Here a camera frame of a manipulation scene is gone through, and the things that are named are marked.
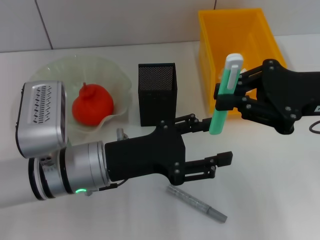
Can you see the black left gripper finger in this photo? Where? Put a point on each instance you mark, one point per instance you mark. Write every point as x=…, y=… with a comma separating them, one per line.
x=225, y=158

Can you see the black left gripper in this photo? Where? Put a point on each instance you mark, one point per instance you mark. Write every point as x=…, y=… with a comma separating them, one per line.
x=145, y=157

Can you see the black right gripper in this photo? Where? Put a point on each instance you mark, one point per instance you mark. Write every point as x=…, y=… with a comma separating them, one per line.
x=287, y=95

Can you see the green highlighter marker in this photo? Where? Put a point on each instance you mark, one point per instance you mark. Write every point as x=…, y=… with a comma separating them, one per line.
x=220, y=117

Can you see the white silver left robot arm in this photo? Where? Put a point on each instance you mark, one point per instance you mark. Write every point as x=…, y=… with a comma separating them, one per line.
x=80, y=167

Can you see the black mesh pen holder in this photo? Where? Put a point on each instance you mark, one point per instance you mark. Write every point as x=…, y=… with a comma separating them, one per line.
x=156, y=100

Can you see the grey marker pen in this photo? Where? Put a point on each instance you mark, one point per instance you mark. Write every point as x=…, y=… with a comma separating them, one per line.
x=200, y=203

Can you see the pale green glass fruit plate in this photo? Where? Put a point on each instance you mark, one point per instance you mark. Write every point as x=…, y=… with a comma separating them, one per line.
x=62, y=70

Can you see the yellow plastic bin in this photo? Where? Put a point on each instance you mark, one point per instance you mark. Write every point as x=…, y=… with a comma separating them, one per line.
x=237, y=32

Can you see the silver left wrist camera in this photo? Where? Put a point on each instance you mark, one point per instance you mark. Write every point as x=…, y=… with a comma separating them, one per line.
x=40, y=120

